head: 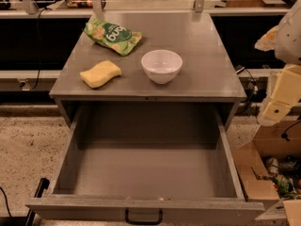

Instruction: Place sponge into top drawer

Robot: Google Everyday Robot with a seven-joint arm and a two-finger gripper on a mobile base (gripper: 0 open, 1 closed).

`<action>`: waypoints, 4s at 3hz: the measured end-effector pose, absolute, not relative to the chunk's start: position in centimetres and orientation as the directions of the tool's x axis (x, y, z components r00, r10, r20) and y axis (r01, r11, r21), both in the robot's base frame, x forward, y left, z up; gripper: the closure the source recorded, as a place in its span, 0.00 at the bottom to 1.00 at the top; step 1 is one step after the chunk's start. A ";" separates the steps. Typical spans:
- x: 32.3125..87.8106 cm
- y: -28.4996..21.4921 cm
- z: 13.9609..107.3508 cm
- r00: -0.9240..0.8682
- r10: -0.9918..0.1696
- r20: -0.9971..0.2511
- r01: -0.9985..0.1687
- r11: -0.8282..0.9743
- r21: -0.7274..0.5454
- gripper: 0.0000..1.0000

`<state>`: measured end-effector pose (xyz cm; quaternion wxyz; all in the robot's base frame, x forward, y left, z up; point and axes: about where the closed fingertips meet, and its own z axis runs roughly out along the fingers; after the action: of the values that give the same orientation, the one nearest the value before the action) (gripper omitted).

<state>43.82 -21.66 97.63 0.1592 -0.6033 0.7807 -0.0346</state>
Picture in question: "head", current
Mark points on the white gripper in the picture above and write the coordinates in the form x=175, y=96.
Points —
x=290, y=38

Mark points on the black drawer handle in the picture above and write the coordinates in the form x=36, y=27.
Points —
x=143, y=221

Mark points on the yellow sponge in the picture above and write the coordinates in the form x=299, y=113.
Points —
x=100, y=74

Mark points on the open grey top drawer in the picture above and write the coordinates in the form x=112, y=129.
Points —
x=145, y=158

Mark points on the green chip bag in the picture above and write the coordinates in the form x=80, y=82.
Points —
x=113, y=36

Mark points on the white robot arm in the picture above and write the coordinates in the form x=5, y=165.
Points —
x=268, y=41

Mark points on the cardboard box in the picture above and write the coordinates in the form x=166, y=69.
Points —
x=251, y=146

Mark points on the white bowl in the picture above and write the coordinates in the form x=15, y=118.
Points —
x=161, y=66

